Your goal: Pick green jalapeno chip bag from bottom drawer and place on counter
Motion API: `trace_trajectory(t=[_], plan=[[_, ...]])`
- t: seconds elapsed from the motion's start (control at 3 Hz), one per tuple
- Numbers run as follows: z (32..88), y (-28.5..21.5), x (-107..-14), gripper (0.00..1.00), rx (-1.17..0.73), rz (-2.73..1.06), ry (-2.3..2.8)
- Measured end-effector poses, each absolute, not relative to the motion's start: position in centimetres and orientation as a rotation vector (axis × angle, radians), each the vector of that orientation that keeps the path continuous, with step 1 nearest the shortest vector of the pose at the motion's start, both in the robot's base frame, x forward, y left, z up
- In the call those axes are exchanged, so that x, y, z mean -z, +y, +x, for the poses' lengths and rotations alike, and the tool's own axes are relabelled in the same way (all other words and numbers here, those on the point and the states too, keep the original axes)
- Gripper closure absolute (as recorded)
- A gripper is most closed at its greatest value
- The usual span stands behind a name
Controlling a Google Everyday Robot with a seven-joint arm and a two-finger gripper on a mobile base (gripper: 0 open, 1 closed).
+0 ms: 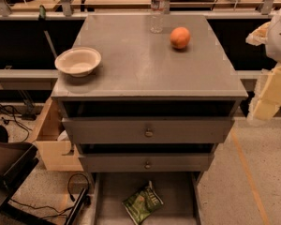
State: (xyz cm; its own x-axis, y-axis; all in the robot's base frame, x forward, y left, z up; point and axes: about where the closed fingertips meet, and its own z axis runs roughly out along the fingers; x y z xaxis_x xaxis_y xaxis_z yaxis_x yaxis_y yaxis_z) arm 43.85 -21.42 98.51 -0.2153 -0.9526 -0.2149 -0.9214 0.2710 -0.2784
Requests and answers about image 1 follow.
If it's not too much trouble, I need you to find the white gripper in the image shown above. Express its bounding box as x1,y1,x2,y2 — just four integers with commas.
245,22,281,121

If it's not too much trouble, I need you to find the green jalapeno chip bag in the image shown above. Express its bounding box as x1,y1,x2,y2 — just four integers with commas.
122,181,164,225

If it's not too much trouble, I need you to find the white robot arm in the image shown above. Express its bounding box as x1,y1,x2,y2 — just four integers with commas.
245,8,281,124

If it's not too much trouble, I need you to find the grey drawer cabinet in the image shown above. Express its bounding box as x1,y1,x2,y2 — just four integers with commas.
51,13,249,175

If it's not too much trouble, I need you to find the grey middle drawer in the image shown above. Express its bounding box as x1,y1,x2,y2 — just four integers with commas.
79,153,214,173

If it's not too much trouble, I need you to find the grey drawer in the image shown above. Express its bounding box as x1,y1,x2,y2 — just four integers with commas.
79,153,214,173
91,172,205,225
63,117,234,144

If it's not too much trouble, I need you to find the grey bottom drawer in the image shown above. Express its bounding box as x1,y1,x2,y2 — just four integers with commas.
91,172,205,225

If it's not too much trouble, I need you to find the grey top drawer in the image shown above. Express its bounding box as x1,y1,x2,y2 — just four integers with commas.
63,117,234,144

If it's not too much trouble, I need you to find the orange fruit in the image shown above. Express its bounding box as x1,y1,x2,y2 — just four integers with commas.
170,27,190,50

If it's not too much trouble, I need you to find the clear plastic water bottle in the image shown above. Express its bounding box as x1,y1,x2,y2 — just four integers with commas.
150,0,166,33

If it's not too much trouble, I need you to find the white paper bowl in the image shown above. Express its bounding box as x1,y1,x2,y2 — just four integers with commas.
54,47,101,77

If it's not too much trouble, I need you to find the light wooden box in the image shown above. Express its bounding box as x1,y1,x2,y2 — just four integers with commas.
28,97,82,172

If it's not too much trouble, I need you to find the green handled tool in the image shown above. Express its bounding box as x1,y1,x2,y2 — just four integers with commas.
38,5,57,59

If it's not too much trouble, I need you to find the black cable bundle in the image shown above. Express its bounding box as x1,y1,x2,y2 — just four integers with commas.
0,80,34,143

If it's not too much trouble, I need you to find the black floor cable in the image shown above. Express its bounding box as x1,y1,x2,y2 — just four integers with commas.
8,172,92,220

